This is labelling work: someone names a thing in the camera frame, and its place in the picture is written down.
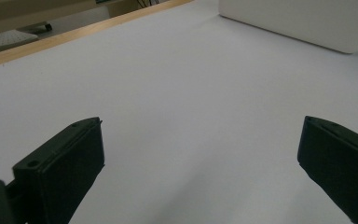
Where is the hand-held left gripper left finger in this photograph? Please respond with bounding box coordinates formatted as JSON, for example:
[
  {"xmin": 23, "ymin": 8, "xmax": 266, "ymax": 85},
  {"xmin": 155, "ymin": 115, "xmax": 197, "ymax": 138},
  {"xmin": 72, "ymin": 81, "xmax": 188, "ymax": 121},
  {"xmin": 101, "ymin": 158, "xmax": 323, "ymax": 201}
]
[{"xmin": 5, "ymin": 117, "xmax": 105, "ymax": 224}]

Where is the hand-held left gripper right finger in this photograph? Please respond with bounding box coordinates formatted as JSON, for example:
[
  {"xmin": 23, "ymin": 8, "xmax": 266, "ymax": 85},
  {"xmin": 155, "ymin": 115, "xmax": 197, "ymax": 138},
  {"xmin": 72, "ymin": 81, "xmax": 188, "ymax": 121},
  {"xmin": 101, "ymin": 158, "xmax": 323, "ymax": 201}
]
[{"xmin": 296, "ymin": 115, "xmax": 358, "ymax": 224}]

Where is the white plastic basket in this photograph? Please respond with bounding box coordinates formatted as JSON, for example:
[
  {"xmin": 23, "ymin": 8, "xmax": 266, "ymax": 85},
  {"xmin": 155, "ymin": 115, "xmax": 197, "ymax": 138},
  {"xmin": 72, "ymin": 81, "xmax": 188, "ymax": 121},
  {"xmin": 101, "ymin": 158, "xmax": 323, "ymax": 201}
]
[{"xmin": 218, "ymin": 0, "xmax": 358, "ymax": 54}]

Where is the white perforated panel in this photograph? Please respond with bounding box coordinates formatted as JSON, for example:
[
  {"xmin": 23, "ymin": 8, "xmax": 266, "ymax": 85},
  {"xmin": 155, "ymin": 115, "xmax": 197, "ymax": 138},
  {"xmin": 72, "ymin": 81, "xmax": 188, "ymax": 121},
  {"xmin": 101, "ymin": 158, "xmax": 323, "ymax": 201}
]
[{"xmin": 0, "ymin": 29, "xmax": 40, "ymax": 56}]

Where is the black caster wheel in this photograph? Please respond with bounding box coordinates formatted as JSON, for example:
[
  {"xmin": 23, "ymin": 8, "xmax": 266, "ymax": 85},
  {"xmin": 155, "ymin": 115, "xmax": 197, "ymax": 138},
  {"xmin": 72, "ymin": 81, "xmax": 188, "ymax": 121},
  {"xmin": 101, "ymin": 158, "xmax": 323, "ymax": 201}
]
[{"xmin": 17, "ymin": 21, "xmax": 53, "ymax": 35}]

